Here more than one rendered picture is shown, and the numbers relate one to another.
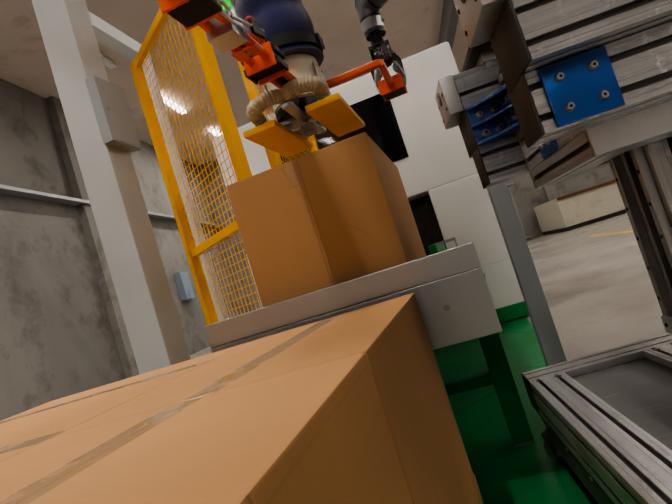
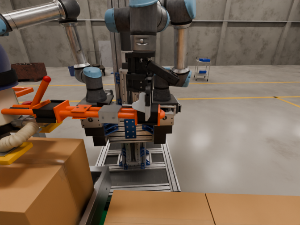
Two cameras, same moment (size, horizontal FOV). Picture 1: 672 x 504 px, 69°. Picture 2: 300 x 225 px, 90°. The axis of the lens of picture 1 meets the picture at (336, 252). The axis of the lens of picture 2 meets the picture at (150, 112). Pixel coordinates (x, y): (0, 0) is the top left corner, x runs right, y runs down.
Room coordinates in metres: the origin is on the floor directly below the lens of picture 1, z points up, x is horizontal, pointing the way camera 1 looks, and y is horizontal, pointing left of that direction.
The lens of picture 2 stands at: (0.97, 0.59, 1.42)
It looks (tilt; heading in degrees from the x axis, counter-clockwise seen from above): 24 degrees down; 259
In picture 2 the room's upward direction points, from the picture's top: straight up
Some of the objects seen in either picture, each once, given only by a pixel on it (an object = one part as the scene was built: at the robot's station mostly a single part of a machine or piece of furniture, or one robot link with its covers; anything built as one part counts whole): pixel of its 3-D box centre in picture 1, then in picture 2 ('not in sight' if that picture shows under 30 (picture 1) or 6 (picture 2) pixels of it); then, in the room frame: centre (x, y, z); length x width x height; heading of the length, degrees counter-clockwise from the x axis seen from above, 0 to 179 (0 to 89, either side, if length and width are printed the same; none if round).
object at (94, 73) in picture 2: not in sight; (92, 77); (1.16, -0.56, 1.20); 0.13 x 0.12 x 0.14; 125
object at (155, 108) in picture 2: (187, 1); (147, 114); (0.88, 0.12, 1.20); 0.08 x 0.07 x 0.05; 165
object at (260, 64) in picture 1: (264, 64); (52, 110); (1.22, 0.03, 1.20); 0.10 x 0.08 x 0.06; 75
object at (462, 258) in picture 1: (334, 298); (87, 217); (1.20, 0.04, 0.58); 0.70 x 0.03 x 0.06; 77
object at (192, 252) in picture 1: (216, 224); not in sight; (2.34, 0.51, 1.05); 0.87 x 0.10 x 2.10; 39
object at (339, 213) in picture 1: (343, 235); (13, 193); (1.53, -0.04, 0.75); 0.60 x 0.40 x 0.40; 166
